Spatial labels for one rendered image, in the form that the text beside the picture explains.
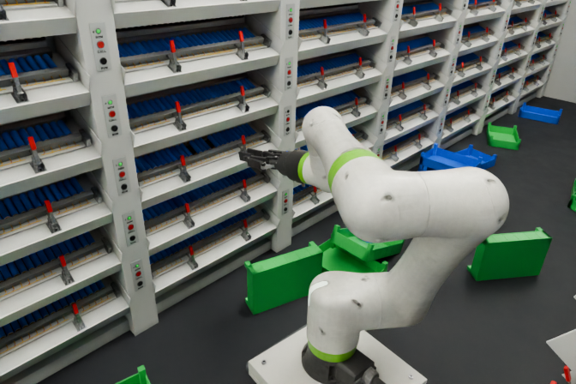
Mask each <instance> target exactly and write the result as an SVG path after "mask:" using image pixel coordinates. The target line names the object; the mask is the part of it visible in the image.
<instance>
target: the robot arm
mask: <svg viewBox="0 0 576 384"><path fill-rule="evenodd" d="M302 129H303V136H304V139H305V141H306V144H307V148H308V151H305V150H301V148H300V147H299V148H298V149H296V150H294V151H280V150H273V149H269V150H268V151H263V152H262V150H256V149H252V148H247V153H246V152H242V151H240V152H238V153H239V158H240V160H242V161H245V162H247V163H248V166H250V167H253V168H256V169H259V170H261V171H263V172H265V171H266V169H267V168H271V169H273V170H278V171H279V172H280V174H282V175H284V176H288V178H289V179H290V180H292V181H296V182H297V183H301V184H302V187H305V184H309V185H313V186H315V187H316V188H318V189H321V190H322V191H324V192H327V193H332V196H333V200H334V202H335V205H336V207H337V208H338V211H339V214H340V216H341V218H342V220H343V222H344V224H345V226H346V227H347V229H348V230H349V231H350V232H351V233H352V234H353V235H355V236H356V237H358V238H360V239H362V240H364V241H366V242H370V243H386V242H392V241H398V240H403V239H409V238H413V239H412V240H411V243H410V245H409V246H408V248H407V250H406V251H405V252H404V254H403V255H402V256H401V258H400V259H399V261H398V262H397V263H396V265H395V266H394V267H393V268H392V269H391V270H390V272H384V273H352V272H343V271H329V272H324V273H321V274H319V275H318V276H316V277H315V278H314V279H313V280H312V282H311V284H310V286H309V300H308V315H307V339H308V342H307V343H306V344H305V346H304V347H303V350H302V365H303V368H304V370H305V372H306V373H307V374H308V375H309V376H310V377H311V378H312V379H314V380H315V381H318V382H320V383H322V384H386V383H385V382H384V381H382V380H381V379H380V378H379V373H378V372H377V371H376V366H375V362H374V361H372V360H371V359H370V358H368V357H367V356H365V355H364V354H363V353H362V352H360V350H358V349H357V344H358V342H359V336H360V332H361V331H363V330H374V329H384V328H396V327H411V326H414V325H416V324H418V323H419V322H420V321H421V320H422V319H423V318H424V317H425V316H426V314H427V313H428V311H429V307H430V305H431V304H432V302H433V299H434V298H435V295H436V293H437V292H438V290H439V289H440V288H441V286H442V284H443V283H444V281H445V280H446V279H447V277H448V276H449V275H450V273H451V272H452V271H453V270H454V268H456V266H458V264H460V262H462V260H464V258H466V256H468V254H470V252H472V250H474V248H476V247H477V246H478V245H479V244H480V243H481V242H483V241H484V240H485V239H486V238H488V237H489V236H491V235H492V234H493V233H495V232H496V231H498V230H499V229H500V228H501V226H502V225H503V224H504V222H505V220H506V218H507V215H508V211H509V198H508V194H507V191H506V188H505V187H504V185H503V184H502V182H501V181H500V180H499V179H498V178H497V177H496V176H495V175H493V174H492V173H490V172H488V171H486V170H484V169H481V168H476V167H460V168H454V169H447V170H439V171H394V170H393V169H392V168H391V167H390V166H389V165H388V164H387V163H385V162H384V161H383V160H382V159H381V158H379V157H378V156H377V155H376V154H375V153H373V152H372V151H370V150H369V149H368V148H366V147H365V146H364V145H363V144H361V143H360V142H359V141H358V140H357V139H356V138H355V137H354V136H353V135H352V134H351V133H350V131H349V130H348V128H346V126H345V123H344V120H343V118H342V116H341V115H340V114H339V113H338V112H337V111H336V110H334V109H333V108H331V107H328V106H319V107H316V108H314V109H313V110H311V111H310V112H309V113H308V114H307V115H306V116H305V118H304V120H303V126H302Z"/></svg>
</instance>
